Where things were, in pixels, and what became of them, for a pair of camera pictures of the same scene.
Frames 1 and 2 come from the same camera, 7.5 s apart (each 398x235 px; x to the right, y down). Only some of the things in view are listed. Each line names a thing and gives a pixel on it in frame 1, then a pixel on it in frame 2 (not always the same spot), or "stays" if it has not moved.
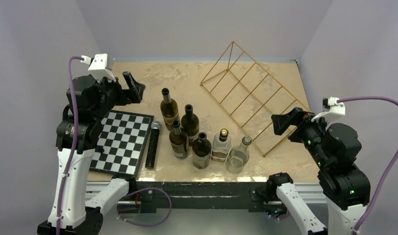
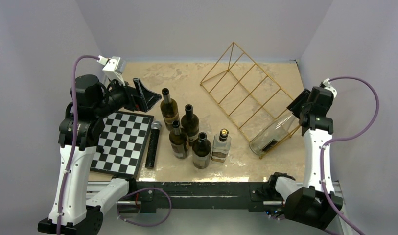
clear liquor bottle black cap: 222,143 stays
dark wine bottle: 190,125 stays
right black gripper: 281,122 → 293,106
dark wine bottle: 201,152 stays
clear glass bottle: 238,159 → 272,136
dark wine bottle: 169,109 stays
